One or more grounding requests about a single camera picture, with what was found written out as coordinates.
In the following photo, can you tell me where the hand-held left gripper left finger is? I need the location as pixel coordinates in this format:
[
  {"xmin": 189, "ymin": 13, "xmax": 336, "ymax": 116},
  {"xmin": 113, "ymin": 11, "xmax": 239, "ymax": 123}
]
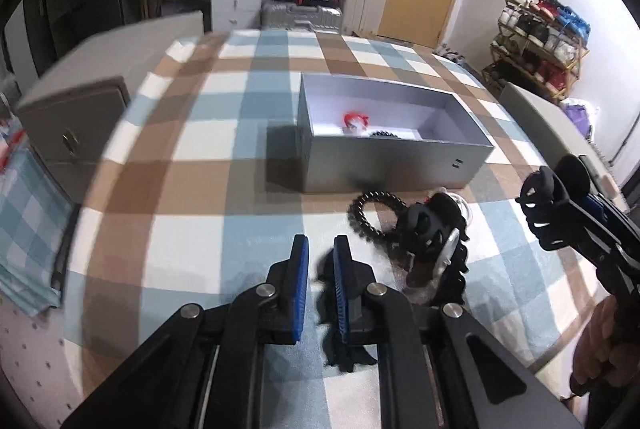
[{"xmin": 60, "ymin": 234, "xmax": 311, "ymax": 429}]

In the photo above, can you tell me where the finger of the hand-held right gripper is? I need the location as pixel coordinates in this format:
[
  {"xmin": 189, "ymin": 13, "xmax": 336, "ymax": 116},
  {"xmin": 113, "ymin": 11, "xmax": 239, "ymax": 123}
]
[
  {"xmin": 545, "ymin": 192, "xmax": 640, "ymax": 297},
  {"xmin": 555, "ymin": 154, "xmax": 633, "ymax": 222}
]

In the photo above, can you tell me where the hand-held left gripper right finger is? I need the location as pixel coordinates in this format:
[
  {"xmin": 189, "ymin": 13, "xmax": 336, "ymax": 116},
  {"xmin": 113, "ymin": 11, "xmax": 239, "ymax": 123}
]
[{"xmin": 332, "ymin": 235, "xmax": 586, "ymax": 429}]

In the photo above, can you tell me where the toothed black hair claw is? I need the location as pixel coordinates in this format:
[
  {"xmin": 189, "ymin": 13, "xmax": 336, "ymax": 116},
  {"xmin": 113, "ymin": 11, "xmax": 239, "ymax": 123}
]
[{"xmin": 312, "ymin": 249, "xmax": 381, "ymax": 372}]

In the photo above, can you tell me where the black spiral hair tie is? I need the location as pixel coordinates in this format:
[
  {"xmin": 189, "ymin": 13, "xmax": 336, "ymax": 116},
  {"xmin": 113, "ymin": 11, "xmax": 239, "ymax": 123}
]
[{"xmin": 347, "ymin": 190, "xmax": 408, "ymax": 246}]

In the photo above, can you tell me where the silver oval hair clip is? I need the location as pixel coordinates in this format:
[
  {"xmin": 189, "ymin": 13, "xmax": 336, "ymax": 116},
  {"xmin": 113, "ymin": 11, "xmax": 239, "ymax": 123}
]
[{"xmin": 432, "ymin": 229, "xmax": 461, "ymax": 277}]

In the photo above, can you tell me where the grey rectangular box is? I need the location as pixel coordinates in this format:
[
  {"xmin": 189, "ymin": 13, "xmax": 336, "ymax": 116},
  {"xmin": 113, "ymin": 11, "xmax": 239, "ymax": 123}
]
[{"xmin": 297, "ymin": 72, "xmax": 496, "ymax": 194}]

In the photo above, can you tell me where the red and white hair tie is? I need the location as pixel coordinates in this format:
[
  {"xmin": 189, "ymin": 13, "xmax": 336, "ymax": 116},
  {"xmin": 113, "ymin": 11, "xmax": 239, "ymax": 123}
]
[{"xmin": 342, "ymin": 112, "xmax": 371, "ymax": 135}]

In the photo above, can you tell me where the person's right hand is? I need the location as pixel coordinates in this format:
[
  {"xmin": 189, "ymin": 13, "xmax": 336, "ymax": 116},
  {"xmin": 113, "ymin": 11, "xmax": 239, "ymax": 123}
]
[{"xmin": 570, "ymin": 294, "xmax": 633, "ymax": 397}]

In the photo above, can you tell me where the purple bag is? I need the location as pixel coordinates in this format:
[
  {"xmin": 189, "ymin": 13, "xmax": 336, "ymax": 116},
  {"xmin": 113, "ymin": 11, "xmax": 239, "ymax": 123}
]
[{"xmin": 562, "ymin": 98, "xmax": 599, "ymax": 141}]

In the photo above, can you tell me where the checked blanket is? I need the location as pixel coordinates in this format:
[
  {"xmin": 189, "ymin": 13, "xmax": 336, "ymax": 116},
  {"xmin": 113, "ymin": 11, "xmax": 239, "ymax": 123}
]
[{"xmin": 65, "ymin": 29, "xmax": 618, "ymax": 429}]

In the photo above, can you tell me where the wooden shoe rack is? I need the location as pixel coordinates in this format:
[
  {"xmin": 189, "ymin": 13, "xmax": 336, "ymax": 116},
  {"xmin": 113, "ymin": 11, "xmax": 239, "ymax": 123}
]
[{"xmin": 482, "ymin": 0, "xmax": 592, "ymax": 106}]

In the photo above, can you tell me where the row of shoes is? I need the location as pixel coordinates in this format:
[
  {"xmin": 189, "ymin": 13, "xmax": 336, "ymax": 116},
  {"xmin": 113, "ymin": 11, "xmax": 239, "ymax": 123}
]
[{"xmin": 492, "ymin": 0, "xmax": 591, "ymax": 90}]

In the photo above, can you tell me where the silver suitcase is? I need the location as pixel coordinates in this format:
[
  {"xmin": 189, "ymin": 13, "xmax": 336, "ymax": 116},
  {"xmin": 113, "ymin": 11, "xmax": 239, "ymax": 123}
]
[{"xmin": 260, "ymin": 2, "xmax": 346, "ymax": 33}]

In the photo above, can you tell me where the checked cloth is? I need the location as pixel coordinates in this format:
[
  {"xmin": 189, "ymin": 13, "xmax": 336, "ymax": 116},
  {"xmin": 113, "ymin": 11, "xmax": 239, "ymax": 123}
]
[{"xmin": 0, "ymin": 149, "xmax": 77, "ymax": 312}]

